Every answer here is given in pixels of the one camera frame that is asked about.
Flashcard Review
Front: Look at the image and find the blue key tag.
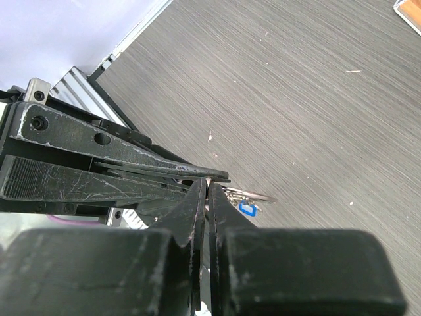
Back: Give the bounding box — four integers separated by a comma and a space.
238, 200, 258, 217

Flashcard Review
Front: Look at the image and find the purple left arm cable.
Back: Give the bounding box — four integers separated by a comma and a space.
45, 213, 103, 228

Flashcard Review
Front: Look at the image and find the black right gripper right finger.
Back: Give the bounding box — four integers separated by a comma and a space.
209, 184, 407, 315

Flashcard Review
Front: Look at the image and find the large metal keyring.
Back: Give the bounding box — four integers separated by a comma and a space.
222, 186, 278, 211

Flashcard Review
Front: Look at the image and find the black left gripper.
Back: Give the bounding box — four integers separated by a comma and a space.
1, 102, 229, 216

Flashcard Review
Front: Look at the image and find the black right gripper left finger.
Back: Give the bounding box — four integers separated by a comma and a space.
1, 179, 207, 315

